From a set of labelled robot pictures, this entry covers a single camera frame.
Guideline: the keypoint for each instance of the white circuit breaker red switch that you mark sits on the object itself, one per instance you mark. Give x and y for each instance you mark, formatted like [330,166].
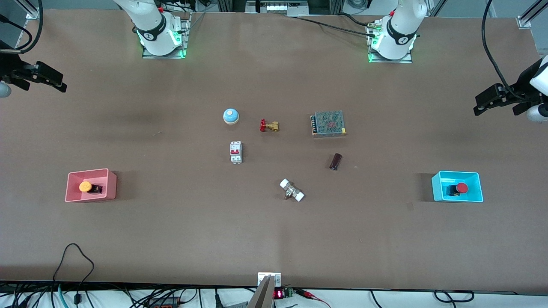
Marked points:
[236,152]

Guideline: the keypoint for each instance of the red clip lead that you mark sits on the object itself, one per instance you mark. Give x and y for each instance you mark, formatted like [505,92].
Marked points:
[312,295]

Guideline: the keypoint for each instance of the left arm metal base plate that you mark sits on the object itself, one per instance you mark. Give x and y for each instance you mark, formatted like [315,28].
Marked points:
[409,60]

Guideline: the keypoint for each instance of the yellow mushroom push button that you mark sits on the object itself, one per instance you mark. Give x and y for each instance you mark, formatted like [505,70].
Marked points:
[87,187]

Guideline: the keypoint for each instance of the cyan plastic bin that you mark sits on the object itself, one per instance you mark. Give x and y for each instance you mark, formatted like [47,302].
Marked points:
[441,188]

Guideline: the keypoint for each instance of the steel fitting white ends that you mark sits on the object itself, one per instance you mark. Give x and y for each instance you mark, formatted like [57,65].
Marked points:
[292,190]

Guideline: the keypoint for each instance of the pink plastic bin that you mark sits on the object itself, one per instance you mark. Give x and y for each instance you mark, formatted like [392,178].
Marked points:
[102,194]

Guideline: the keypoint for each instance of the red mushroom push button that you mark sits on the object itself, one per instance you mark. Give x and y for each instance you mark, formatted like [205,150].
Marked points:
[460,188]

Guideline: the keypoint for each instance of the silver camera mount bracket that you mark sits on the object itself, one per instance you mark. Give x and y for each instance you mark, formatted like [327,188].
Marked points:
[266,291]

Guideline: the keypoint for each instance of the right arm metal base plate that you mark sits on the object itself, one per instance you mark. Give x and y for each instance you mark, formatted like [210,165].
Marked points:
[185,42]

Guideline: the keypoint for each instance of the metal mesh power supply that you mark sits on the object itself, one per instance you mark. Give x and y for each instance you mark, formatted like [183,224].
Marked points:
[329,123]

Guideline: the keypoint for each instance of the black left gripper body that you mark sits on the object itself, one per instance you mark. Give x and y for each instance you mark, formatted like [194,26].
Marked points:
[523,87]

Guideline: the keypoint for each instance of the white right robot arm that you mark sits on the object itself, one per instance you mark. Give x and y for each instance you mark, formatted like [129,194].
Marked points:
[154,30]

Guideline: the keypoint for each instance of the red digit display module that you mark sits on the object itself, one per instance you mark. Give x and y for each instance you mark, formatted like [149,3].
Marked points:
[282,293]

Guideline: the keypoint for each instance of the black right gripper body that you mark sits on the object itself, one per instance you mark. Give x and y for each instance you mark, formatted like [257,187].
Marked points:
[11,67]

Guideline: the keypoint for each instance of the dark cylindrical capacitor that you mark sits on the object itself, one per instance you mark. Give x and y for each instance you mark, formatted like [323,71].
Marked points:
[335,161]

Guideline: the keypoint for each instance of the aluminium frame profile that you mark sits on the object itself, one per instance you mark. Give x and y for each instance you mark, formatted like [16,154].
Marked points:
[531,15]
[33,10]

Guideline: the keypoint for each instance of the blue service bell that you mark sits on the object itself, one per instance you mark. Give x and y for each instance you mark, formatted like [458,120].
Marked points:
[230,116]

